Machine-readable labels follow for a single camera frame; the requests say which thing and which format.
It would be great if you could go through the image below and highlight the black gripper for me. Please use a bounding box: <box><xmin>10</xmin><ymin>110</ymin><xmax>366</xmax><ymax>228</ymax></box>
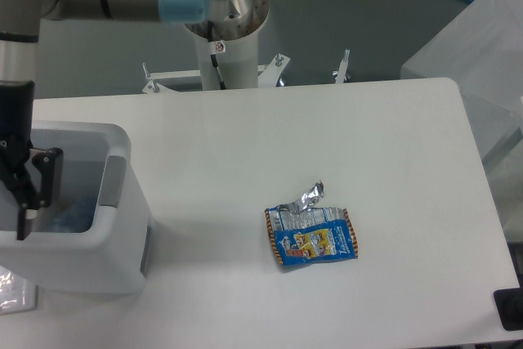
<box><xmin>1</xmin><ymin>81</ymin><xmax>64</xmax><ymax>240</ymax></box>

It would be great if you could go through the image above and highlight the crushed clear plastic bottle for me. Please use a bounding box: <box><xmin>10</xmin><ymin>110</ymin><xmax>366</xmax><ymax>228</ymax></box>
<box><xmin>42</xmin><ymin>196</ymin><xmax>97</xmax><ymax>233</ymax></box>

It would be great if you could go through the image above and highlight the blue snack wrapper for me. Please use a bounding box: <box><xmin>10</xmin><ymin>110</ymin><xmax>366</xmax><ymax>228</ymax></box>
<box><xmin>264</xmin><ymin>181</ymin><xmax>359</xmax><ymax>267</ymax></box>

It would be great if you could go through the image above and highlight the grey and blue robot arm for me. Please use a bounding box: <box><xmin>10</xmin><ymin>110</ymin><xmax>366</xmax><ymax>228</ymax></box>
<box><xmin>1</xmin><ymin>0</ymin><xmax>212</xmax><ymax>240</ymax></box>

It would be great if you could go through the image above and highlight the white trash can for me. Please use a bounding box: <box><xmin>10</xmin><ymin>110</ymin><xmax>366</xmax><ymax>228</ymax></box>
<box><xmin>1</xmin><ymin>121</ymin><xmax>154</xmax><ymax>294</ymax></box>

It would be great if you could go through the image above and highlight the clear plastic sheet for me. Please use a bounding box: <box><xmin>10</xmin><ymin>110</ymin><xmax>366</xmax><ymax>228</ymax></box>
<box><xmin>1</xmin><ymin>267</ymin><xmax>38</xmax><ymax>315</ymax></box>

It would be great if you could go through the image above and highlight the white side table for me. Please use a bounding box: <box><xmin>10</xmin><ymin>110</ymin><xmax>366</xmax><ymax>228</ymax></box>
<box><xmin>400</xmin><ymin>0</ymin><xmax>522</xmax><ymax>244</ymax></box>

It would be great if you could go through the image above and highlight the black device at table edge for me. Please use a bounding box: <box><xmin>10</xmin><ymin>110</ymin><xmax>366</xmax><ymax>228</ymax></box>
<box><xmin>494</xmin><ymin>288</ymin><xmax>522</xmax><ymax>331</ymax></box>

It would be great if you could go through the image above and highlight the left white floor bracket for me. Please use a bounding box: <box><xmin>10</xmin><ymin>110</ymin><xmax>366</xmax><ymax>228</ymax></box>
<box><xmin>141</xmin><ymin>63</ymin><xmax>203</xmax><ymax>94</ymax></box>

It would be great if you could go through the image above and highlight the white floor bracket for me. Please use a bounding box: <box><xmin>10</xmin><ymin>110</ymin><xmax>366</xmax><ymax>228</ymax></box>
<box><xmin>141</xmin><ymin>63</ymin><xmax>203</xmax><ymax>94</ymax></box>
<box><xmin>257</xmin><ymin>53</ymin><xmax>291</xmax><ymax>88</ymax></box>
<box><xmin>332</xmin><ymin>49</ymin><xmax>351</xmax><ymax>84</ymax></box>

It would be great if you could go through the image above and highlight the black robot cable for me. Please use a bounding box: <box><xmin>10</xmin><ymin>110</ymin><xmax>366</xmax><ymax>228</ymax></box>
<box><xmin>206</xmin><ymin>20</ymin><xmax>227</xmax><ymax>91</ymax></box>

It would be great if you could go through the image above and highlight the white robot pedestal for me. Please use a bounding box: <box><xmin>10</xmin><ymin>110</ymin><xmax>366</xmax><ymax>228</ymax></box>
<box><xmin>186</xmin><ymin>0</ymin><xmax>270</xmax><ymax>91</ymax></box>

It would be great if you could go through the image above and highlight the middle white floor bracket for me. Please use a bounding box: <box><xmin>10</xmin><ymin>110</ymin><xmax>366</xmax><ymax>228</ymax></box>
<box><xmin>257</xmin><ymin>53</ymin><xmax>291</xmax><ymax>88</ymax></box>

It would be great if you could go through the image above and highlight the right white floor bracket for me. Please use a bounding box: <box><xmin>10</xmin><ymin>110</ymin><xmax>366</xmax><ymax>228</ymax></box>
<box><xmin>332</xmin><ymin>49</ymin><xmax>351</xmax><ymax>84</ymax></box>

